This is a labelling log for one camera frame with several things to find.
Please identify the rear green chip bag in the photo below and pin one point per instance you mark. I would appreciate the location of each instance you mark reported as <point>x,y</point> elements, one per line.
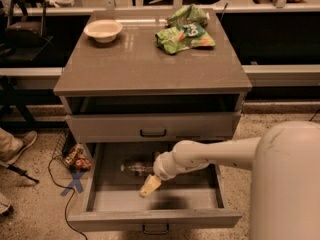
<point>188,15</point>

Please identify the clear plastic water bottle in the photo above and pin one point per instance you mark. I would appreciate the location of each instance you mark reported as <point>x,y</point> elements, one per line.
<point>137,168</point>

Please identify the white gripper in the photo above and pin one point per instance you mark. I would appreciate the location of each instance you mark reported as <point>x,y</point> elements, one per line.
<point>162,169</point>

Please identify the white bowl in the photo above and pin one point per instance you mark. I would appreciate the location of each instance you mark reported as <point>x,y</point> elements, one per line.
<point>103,31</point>

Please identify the closed upper grey drawer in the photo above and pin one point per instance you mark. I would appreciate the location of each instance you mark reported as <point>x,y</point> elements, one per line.
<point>153,127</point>

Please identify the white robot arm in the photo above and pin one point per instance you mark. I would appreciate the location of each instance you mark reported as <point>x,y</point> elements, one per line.
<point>285,184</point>

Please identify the open bottom grey drawer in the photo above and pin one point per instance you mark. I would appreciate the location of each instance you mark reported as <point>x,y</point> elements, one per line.
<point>112,201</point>

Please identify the wire basket with snacks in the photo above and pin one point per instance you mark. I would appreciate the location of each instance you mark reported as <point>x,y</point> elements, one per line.
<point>70,153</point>

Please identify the green chip bag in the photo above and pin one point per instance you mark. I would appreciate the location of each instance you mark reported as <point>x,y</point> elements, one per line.
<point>179,38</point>
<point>188,15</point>

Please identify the blue tape cross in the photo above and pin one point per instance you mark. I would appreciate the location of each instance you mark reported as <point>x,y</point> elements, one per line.
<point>75,184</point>

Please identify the black rod on floor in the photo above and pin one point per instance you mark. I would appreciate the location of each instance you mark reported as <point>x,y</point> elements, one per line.
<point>22,172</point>

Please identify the front green chip bag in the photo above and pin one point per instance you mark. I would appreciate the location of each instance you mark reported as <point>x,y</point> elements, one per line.
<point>179,38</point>

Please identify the black chair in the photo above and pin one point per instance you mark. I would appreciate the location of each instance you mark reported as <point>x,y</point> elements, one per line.
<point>24,38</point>

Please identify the person's grey shoe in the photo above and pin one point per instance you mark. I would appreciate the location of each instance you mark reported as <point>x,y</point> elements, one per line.
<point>12,147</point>

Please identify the grey drawer cabinet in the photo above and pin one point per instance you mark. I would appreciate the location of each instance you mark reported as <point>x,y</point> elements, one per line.
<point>132,75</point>

